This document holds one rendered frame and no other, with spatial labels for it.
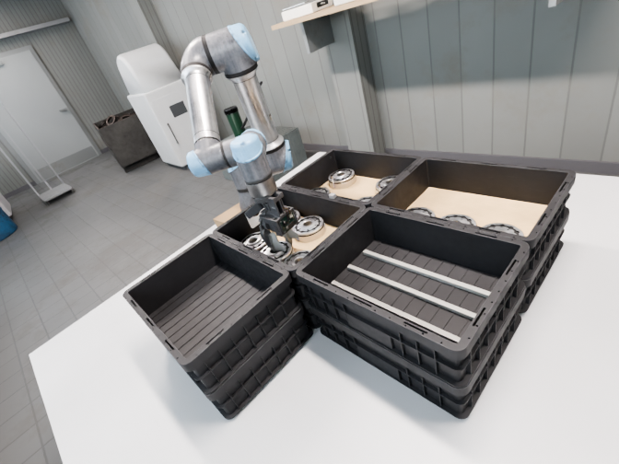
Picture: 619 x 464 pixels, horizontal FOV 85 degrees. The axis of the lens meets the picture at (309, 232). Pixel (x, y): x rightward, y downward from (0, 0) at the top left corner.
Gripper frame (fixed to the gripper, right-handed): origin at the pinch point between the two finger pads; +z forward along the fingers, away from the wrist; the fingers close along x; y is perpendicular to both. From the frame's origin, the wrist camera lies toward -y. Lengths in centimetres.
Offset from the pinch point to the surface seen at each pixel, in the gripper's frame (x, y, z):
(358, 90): 203, -109, 16
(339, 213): 16.4, 11.0, -3.9
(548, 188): 43, 59, -3
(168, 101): 169, -377, -3
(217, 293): -21.8, -7.2, 2.0
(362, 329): -13.8, 37.7, 0.8
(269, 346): -26.1, 18.4, 4.6
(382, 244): 13.9, 26.3, 2.1
